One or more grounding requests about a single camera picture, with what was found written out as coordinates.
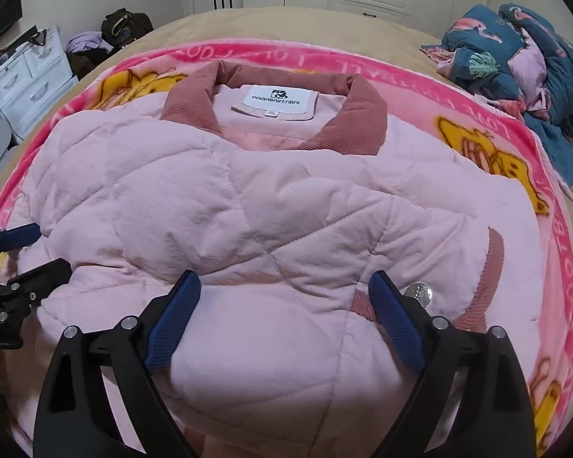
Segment white drawer cabinet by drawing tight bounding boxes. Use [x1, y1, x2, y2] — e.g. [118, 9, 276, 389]
[0, 26, 72, 125]

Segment purple clothes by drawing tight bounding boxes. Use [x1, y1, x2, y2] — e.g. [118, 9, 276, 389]
[64, 31, 113, 53]

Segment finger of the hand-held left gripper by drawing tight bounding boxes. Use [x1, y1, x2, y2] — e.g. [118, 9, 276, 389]
[7, 258, 72, 301]
[0, 224, 41, 261]

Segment teal flamingo quilt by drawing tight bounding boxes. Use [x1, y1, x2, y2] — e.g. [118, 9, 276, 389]
[420, 2, 573, 223]

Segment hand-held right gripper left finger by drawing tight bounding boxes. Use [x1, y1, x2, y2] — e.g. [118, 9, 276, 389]
[32, 269, 202, 458]

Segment pink printed blanket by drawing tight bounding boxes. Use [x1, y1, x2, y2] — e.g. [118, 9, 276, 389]
[0, 40, 573, 458]

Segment dark bag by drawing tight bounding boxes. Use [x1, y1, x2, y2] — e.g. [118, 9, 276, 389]
[100, 8, 154, 48]

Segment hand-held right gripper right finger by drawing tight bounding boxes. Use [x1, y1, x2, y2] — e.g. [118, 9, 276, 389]
[367, 269, 536, 458]

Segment pink quilted jacket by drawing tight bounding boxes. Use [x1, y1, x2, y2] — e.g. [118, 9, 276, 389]
[16, 61, 542, 458]

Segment beige bed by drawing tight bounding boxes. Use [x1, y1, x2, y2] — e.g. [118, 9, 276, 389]
[0, 7, 573, 249]

